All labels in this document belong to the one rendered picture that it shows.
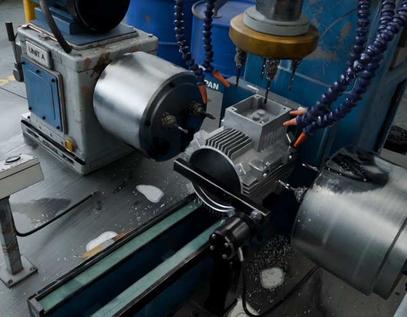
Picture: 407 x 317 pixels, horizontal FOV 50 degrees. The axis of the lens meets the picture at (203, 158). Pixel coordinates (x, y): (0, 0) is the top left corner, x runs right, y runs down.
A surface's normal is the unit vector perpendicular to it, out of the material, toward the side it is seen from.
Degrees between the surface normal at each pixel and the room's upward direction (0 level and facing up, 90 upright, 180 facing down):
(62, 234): 0
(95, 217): 0
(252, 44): 90
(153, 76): 21
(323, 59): 90
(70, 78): 90
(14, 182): 69
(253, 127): 90
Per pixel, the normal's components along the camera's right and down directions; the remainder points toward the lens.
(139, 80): -0.30, -0.44
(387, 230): -0.44, -0.23
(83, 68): 0.75, 0.43
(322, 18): -0.65, 0.38
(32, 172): 0.73, 0.11
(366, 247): -0.60, 0.12
